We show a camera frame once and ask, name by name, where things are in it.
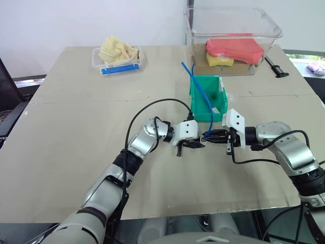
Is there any large clear plastic container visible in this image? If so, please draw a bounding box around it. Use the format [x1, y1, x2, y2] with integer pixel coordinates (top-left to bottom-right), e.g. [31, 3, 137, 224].
[186, 0, 284, 77]

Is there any dark side table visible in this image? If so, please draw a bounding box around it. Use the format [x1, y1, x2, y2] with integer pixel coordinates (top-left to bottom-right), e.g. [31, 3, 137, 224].
[282, 49, 325, 104]

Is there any pink wrapped object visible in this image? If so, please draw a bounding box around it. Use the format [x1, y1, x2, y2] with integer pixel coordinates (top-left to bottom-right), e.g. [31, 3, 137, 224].
[306, 60, 325, 76]

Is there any blue cable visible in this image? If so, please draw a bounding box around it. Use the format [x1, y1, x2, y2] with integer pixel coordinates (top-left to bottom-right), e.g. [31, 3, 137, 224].
[181, 62, 215, 137]

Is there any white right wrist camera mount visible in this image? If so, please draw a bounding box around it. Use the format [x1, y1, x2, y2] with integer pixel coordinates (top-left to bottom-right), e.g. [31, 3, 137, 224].
[221, 108, 247, 148]

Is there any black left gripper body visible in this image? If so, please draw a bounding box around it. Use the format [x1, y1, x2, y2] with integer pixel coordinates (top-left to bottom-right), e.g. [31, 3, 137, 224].
[176, 139, 191, 157]

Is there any yellow crumpled cloth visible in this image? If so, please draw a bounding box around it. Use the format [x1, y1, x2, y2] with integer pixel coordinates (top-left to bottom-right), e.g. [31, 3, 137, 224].
[98, 36, 141, 66]

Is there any tan cardboard table cover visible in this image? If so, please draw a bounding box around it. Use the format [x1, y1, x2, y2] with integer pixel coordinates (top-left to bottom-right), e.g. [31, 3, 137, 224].
[0, 45, 325, 221]

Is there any green plastic bin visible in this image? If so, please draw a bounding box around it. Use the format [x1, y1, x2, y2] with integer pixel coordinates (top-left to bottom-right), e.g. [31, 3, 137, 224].
[189, 74, 230, 123]

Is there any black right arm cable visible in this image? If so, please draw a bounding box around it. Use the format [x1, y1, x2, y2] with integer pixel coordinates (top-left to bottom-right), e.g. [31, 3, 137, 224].
[230, 129, 311, 165]

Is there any blue tape strip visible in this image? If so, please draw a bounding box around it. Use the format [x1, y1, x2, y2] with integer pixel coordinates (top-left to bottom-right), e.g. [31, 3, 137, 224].
[101, 64, 141, 76]

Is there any red cloth bundle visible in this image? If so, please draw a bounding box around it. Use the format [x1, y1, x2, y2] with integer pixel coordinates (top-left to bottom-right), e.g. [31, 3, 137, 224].
[205, 38, 265, 65]

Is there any black handled tool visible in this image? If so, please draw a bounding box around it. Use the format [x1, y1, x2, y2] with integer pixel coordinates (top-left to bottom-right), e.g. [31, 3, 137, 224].
[265, 56, 289, 78]

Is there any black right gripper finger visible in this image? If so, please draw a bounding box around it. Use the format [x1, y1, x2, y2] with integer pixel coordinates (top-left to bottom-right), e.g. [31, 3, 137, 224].
[205, 136, 229, 144]
[204, 129, 229, 137]

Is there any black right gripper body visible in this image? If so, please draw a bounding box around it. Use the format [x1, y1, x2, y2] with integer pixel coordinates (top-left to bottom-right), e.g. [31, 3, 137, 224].
[225, 127, 241, 156]

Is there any small clear plastic container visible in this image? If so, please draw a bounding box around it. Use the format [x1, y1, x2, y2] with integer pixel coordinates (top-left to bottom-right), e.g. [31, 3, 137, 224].
[91, 45, 146, 76]

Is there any yellow sponge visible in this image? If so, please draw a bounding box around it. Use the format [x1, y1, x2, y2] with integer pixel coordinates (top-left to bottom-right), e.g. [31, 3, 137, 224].
[206, 52, 236, 68]

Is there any dark grey rounded housing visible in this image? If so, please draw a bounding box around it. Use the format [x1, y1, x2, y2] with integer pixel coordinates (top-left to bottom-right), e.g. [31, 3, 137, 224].
[141, 212, 256, 244]

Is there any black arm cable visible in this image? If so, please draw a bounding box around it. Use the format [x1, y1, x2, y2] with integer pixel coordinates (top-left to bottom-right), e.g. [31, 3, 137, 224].
[121, 98, 196, 204]
[230, 129, 311, 165]

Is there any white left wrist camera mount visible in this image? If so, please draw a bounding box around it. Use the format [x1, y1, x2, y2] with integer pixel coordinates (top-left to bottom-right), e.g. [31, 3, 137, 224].
[168, 119, 200, 147]

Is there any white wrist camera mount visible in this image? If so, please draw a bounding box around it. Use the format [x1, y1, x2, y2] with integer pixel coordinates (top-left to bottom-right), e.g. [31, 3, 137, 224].
[168, 119, 200, 147]
[221, 108, 247, 148]

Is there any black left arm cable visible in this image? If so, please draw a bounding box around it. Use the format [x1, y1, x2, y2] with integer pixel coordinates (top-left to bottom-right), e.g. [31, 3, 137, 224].
[121, 98, 196, 204]

